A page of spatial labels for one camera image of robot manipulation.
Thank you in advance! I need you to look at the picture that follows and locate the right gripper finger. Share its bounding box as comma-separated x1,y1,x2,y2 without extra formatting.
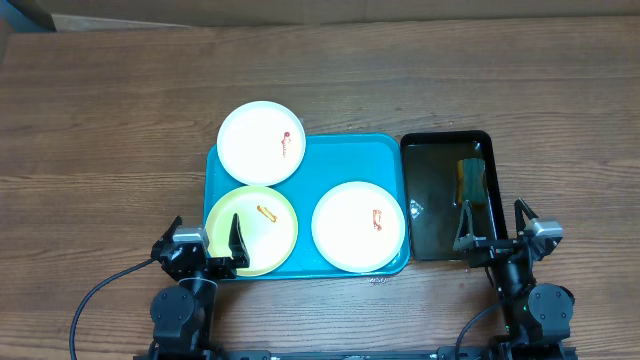
514,198,538,231
453,200,475,251

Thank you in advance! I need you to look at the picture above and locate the green yellow sponge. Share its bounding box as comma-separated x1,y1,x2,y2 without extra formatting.
456,158,488,207

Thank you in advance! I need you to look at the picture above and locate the black water basin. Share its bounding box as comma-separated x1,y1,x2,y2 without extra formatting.
400,130,508,261

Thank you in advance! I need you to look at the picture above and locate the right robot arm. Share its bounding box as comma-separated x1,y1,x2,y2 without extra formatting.
453,199,576,359

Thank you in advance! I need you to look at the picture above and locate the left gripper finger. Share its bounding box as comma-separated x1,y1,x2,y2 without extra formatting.
158,216,182,245
229,213,250,268

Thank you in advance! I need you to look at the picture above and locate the yellow-green plate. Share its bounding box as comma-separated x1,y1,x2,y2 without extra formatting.
205,186,298,277

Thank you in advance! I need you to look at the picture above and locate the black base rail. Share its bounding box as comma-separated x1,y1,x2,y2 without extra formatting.
133,344,579,360

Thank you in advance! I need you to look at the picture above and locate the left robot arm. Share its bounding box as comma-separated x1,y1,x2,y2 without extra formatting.
149,215,250,359

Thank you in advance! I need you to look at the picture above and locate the white plate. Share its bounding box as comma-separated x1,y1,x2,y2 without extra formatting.
311,181,406,273
216,101,306,186

